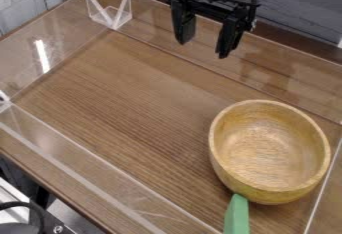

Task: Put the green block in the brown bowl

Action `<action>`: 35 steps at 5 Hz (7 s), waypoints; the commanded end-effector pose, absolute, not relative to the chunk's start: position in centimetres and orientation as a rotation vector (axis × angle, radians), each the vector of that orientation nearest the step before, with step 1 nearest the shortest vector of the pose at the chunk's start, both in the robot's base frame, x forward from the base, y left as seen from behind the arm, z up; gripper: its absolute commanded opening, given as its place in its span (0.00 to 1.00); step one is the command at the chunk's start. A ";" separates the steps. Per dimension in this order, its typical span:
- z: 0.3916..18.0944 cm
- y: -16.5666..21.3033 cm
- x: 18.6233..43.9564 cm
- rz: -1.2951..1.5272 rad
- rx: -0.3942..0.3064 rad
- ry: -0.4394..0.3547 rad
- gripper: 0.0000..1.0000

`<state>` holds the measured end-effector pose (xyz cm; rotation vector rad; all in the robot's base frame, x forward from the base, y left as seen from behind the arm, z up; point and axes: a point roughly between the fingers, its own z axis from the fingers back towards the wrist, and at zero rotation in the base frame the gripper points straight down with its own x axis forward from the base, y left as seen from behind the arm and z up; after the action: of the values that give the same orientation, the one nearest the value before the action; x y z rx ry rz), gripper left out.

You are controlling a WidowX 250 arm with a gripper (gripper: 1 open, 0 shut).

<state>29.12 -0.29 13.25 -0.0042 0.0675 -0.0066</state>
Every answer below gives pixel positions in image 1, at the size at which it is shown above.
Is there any black cable lower left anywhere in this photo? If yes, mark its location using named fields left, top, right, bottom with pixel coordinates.
left=0, top=201, right=49, bottom=234

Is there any clear acrylic corner bracket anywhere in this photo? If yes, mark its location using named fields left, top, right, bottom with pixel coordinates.
left=86, top=0, right=133, bottom=30

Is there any brown wooden bowl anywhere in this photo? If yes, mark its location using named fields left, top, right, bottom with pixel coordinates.
left=209, top=99, right=332, bottom=205

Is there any clear acrylic enclosure wall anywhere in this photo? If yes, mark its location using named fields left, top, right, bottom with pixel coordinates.
left=0, top=91, right=222, bottom=234

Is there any green block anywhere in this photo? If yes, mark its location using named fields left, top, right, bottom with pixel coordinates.
left=224, top=194, right=250, bottom=234

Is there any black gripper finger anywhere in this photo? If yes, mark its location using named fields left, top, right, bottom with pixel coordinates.
left=172, top=0, right=197, bottom=44
left=216, top=15, right=246, bottom=59

